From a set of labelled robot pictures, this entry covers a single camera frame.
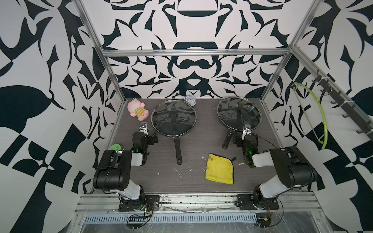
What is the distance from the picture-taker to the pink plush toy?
1.06 m

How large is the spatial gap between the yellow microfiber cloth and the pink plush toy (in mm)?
524

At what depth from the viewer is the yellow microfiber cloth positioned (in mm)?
823
